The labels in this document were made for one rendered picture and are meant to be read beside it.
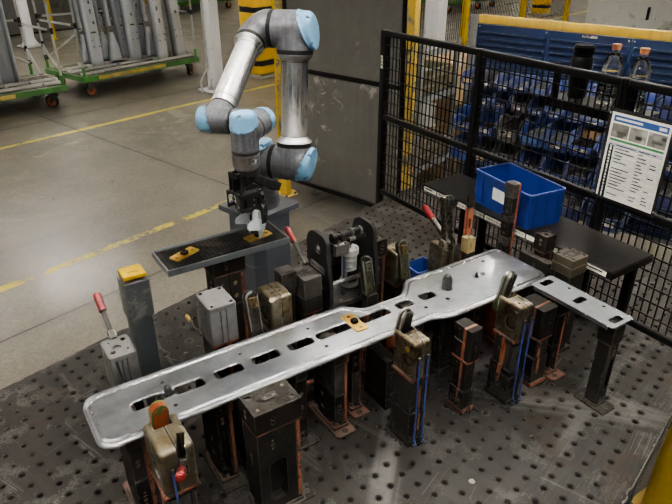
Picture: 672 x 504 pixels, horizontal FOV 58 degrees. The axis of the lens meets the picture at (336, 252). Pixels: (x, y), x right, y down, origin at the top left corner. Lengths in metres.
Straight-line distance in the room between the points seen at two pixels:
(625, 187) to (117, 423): 1.68
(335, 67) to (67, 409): 3.12
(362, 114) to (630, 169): 2.51
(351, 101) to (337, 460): 3.10
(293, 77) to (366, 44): 2.27
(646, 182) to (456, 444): 1.03
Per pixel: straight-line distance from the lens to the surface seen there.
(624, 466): 1.88
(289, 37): 1.98
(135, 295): 1.71
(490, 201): 2.36
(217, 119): 1.79
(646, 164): 2.17
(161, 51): 9.62
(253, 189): 1.73
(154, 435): 1.33
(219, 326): 1.62
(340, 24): 4.38
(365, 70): 4.29
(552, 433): 1.90
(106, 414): 1.51
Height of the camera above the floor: 1.96
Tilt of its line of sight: 28 degrees down
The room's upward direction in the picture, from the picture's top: straight up
